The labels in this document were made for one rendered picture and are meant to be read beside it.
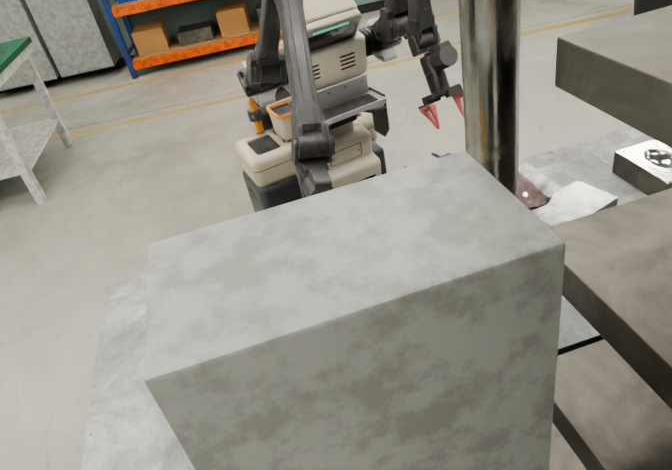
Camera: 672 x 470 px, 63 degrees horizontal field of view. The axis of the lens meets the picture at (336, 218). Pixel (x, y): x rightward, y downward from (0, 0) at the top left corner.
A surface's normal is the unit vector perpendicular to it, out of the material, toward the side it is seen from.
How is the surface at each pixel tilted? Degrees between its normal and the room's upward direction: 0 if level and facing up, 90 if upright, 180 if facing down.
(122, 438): 0
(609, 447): 0
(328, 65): 98
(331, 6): 42
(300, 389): 90
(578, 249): 0
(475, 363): 90
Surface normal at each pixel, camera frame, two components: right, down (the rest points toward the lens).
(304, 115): 0.25, -0.14
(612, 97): -0.95, 0.29
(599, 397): -0.18, -0.81
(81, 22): 0.14, 0.54
